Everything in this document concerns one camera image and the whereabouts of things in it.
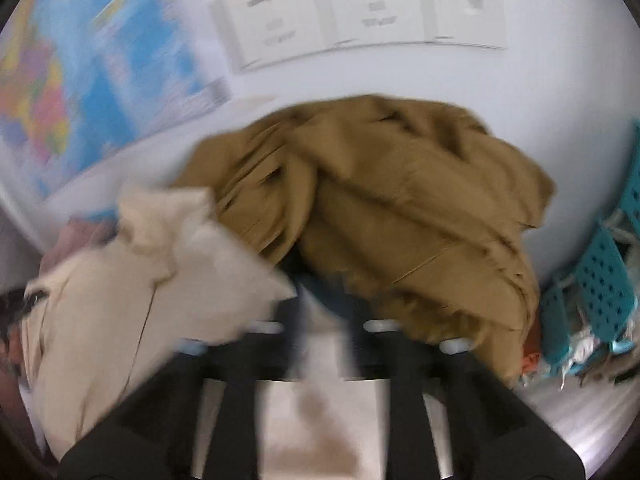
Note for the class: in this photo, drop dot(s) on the pink garment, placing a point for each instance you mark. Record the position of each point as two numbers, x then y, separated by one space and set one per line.
75 242

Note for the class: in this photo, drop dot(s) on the brown garment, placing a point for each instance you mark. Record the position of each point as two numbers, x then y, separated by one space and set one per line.
400 200

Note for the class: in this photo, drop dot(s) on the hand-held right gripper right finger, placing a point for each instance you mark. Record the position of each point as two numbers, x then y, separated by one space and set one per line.
352 330

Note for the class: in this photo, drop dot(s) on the teal perforated plastic basket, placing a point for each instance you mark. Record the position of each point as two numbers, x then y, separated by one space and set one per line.
600 280

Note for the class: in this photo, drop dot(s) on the world map wall poster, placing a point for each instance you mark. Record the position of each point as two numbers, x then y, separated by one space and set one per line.
115 70

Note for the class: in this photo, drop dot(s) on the cream garment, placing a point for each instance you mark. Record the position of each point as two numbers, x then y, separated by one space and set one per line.
125 300

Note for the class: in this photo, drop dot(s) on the orange cloth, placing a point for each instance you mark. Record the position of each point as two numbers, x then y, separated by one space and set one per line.
531 360

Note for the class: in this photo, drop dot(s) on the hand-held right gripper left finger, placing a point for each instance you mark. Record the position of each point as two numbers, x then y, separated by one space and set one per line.
298 320

